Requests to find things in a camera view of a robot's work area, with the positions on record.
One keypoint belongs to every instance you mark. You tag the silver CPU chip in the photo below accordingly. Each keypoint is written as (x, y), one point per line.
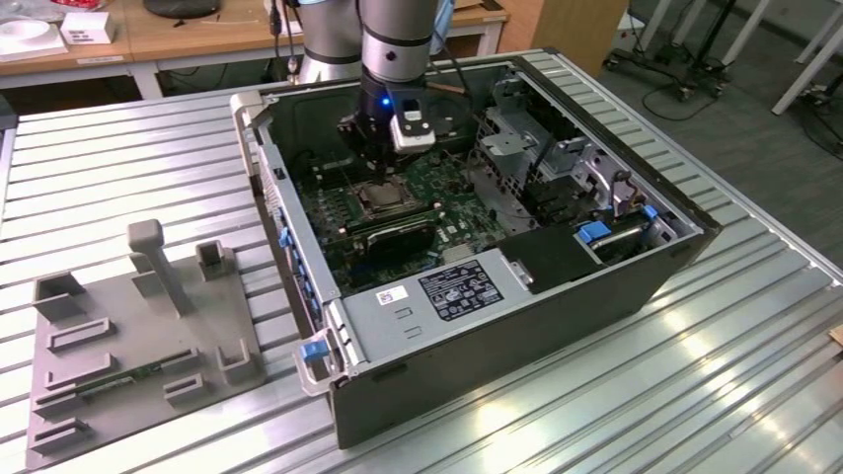
(386, 197)

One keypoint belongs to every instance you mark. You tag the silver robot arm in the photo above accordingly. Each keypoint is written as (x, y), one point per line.
(395, 54)

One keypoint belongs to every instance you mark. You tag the CPU socket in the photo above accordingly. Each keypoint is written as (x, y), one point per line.
(420, 197)

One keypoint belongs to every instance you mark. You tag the metal drive cage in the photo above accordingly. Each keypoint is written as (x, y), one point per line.
(508, 143)

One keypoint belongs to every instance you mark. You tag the black graphics card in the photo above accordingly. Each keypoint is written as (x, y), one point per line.
(398, 242)

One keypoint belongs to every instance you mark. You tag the green motherboard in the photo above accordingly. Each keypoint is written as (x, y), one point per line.
(474, 217)

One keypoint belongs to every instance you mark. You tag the wooden desk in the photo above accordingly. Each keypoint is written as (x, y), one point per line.
(211, 34)

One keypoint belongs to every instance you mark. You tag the wooden cabinet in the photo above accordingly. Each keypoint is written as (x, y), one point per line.
(573, 34)

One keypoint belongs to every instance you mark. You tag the black round stand base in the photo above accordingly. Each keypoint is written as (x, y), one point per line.
(181, 6)

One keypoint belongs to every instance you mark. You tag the blue disk carrier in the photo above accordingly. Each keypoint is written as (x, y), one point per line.
(592, 232)

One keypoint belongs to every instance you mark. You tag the grey power supply unit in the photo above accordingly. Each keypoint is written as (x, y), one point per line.
(395, 326)

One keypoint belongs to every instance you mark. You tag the blue case latch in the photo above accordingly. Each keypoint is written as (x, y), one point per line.
(313, 351)

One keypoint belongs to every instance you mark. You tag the small blue clip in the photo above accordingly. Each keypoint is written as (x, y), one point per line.
(650, 213)

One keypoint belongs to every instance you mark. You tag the white cardboard box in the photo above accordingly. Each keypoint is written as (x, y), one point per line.
(86, 27)

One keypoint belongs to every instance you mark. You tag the red packet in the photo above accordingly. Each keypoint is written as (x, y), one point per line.
(79, 4)

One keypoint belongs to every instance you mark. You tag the grey parts rack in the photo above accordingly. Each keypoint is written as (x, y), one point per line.
(151, 336)

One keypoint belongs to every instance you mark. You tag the black and grey PC case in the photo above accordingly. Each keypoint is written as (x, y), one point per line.
(494, 375)

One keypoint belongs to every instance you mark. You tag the black wheeled stand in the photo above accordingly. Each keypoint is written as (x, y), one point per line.
(709, 39)

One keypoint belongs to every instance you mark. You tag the white round plate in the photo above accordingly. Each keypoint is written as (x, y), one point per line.
(27, 34)

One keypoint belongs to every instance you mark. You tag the green RAM stick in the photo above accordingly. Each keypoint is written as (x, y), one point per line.
(115, 382)

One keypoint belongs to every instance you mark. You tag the small wooden block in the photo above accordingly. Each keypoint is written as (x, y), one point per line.
(837, 338)

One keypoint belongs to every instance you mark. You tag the white table frame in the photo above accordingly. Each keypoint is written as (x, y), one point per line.
(802, 79)

